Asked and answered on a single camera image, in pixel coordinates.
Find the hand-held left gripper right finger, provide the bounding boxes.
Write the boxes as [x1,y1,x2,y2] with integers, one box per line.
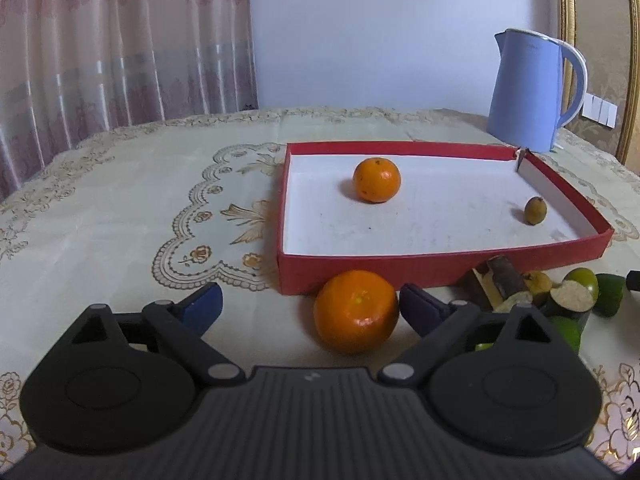
[377,283,557,389]

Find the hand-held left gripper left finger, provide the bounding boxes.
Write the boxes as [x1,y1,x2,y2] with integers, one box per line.
[69,282,246,388]

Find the red cardboard box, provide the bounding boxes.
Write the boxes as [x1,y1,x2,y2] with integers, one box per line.
[276,141,615,297]

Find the large orange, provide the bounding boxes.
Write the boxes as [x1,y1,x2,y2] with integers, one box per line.
[313,269,401,356]

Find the dark green cut fruit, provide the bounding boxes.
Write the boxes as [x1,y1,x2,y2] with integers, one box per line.
[592,273,627,319]

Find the olive green round fruit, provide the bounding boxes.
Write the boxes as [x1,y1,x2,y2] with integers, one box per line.
[562,267,600,313]

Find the short dark sugarcane piece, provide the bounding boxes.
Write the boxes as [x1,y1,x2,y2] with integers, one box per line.
[542,280,594,331]

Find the green fruit with dark calyx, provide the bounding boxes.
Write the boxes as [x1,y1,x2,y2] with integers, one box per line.
[547,314,583,353]

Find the split sugarcane piece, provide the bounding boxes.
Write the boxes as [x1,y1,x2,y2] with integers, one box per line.
[470,255,535,313]

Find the large yellow-brown longan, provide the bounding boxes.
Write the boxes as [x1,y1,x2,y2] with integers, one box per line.
[522,271,553,306]

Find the small brown longan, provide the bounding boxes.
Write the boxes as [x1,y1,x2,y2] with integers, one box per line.
[524,196,548,226]

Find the small orange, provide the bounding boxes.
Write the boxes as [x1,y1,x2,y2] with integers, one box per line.
[352,157,402,204]

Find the light blue electric kettle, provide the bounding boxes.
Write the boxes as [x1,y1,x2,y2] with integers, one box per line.
[486,28,588,154]

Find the pink patterned curtain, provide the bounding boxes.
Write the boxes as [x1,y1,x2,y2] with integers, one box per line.
[0,0,259,201]

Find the white wall switch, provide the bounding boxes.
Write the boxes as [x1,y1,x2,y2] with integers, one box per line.
[582,92,617,128]

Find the gold curved frame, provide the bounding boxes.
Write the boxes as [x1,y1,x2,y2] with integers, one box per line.
[557,0,640,166]

